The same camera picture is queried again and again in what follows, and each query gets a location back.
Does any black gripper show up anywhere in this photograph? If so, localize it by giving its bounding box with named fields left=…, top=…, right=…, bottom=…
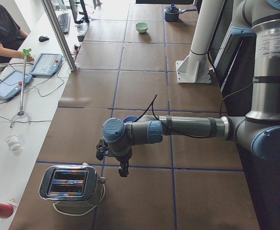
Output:
left=116, top=149, right=132, bottom=177

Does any blue bowl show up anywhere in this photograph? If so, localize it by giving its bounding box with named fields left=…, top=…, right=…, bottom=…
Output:
left=123, top=115, right=138, bottom=123

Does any green bowl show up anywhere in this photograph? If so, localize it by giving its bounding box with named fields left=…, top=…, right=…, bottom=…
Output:
left=135, top=22, right=149, bottom=34

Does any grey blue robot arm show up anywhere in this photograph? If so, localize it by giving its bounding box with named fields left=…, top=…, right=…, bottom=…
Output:
left=96, top=0, right=280, bottom=177

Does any silver toaster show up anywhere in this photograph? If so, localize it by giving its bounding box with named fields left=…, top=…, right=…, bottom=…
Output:
left=39, top=164, right=106, bottom=209

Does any paper cup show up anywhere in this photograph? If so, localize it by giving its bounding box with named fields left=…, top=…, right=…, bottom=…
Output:
left=5, top=135, right=21, bottom=151

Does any white pole with base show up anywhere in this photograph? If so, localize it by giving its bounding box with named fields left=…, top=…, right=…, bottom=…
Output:
left=176, top=0, right=225, bottom=83

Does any far teach pendant tablet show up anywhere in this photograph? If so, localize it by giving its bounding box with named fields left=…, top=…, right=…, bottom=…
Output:
left=29, top=53, right=62, bottom=78

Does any teach pendant tablet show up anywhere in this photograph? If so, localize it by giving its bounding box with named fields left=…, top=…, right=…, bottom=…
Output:
left=29, top=53, right=62, bottom=78
left=0, top=70, right=23, bottom=100

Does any near teach pendant tablet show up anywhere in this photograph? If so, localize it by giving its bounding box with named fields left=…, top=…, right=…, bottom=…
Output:
left=0, top=70, right=23, bottom=100

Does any black computer mouse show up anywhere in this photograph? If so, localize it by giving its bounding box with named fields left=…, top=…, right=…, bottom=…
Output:
left=38, top=36, right=49, bottom=42

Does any black monitor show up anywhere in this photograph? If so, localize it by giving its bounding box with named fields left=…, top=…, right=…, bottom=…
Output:
left=69, top=0, right=90, bottom=24

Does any black keyboard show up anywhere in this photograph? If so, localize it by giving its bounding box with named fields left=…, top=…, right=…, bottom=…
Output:
left=57, top=13, right=70, bottom=35

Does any blue saucepan with lid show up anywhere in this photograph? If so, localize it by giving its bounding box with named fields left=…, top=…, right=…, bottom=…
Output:
left=164, top=4, right=196, bottom=22

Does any person in black shirt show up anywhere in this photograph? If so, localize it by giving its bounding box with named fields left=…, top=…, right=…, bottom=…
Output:
left=0, top=5, right=28, bottom=63

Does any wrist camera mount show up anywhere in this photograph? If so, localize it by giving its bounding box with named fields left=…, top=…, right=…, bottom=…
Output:
left=96, top=139, right=109, bottom=161

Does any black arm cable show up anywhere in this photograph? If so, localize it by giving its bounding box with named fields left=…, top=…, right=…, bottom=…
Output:
left=136, top=93, right=254, bottom=139

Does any aluminium frame post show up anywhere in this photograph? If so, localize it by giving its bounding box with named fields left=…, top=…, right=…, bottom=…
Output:
left=41, top=0, right=77, bottom=72

